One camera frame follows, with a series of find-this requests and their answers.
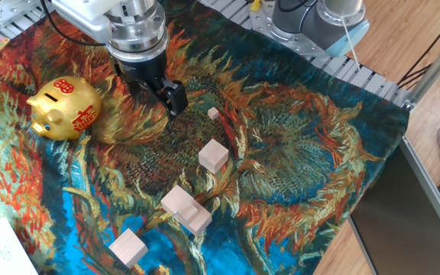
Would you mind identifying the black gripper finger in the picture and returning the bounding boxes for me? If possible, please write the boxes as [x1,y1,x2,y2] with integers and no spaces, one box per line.
[127,79,156,101]
[138,77,189,121]

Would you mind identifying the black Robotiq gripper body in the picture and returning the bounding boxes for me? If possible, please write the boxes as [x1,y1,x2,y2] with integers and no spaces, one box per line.
[108,48,170,92]

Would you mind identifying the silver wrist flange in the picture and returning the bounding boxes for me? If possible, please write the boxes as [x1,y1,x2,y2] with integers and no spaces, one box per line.
[103,0,170,64]

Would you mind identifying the medium wooden cube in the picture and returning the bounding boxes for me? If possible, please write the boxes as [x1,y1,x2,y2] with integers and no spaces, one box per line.
[198,137,230,175]

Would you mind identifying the stepped wooden block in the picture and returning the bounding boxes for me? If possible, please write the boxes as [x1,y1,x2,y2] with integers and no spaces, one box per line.
[160,184,213,238]

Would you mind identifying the sunflower painting cloth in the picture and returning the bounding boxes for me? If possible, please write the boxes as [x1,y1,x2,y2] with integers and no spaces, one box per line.
[0,11,410,275]

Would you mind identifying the silver metal plate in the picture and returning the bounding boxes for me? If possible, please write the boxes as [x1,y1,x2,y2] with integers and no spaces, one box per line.
[0,0,53,30]

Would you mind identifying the large wooden cube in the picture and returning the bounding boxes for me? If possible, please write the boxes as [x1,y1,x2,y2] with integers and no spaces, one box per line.
[108,228,150,270]

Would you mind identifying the dark flat panel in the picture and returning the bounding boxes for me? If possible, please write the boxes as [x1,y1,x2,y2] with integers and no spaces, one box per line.
[348,144,440,275]

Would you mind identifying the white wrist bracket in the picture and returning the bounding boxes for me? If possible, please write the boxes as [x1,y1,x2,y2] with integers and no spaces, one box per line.
[50,0,128,44]

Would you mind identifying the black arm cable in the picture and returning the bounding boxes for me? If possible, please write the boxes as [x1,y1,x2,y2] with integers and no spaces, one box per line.
[39,0,106,47]

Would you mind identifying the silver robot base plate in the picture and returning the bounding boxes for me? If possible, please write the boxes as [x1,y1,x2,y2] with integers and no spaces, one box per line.
[248,0,343,58]

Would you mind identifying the white cord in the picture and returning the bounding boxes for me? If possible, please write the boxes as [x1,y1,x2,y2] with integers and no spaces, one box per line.
[340,15,362,73]

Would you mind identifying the black floor cable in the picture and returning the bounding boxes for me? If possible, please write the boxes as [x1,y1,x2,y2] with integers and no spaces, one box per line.
[396,5,440,89]

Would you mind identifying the aluminium frame post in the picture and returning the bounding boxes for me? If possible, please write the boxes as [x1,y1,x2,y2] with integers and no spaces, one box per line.
[401,24,440,112]

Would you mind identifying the aluminium side rail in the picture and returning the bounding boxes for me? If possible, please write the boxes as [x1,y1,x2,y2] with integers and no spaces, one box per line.
[398,135,440,264]

